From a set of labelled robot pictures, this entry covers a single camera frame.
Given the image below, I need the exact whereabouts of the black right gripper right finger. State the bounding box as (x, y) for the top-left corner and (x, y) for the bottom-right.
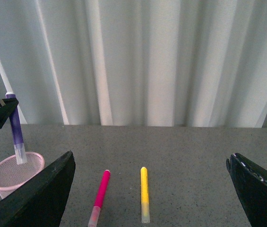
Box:
(226, 153), (267, 227)

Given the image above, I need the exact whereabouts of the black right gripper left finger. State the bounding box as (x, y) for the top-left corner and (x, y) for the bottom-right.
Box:
(0, 151), (76, 227)

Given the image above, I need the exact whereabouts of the purple pen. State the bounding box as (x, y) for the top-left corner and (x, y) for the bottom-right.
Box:
(9, 104), (27, 165)

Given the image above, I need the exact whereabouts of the pink pen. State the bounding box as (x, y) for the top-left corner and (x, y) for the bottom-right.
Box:
(87, 170), (111, 227)

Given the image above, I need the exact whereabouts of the pink mesh cup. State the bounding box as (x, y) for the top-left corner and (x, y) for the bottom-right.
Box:
(0, 152), (45, 199)

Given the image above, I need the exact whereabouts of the yellow pen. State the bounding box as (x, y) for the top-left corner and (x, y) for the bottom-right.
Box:
(140, 166), (150, 224)

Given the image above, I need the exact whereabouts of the white pleated curtain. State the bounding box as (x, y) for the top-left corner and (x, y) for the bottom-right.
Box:
(0, 0), (267, 128)

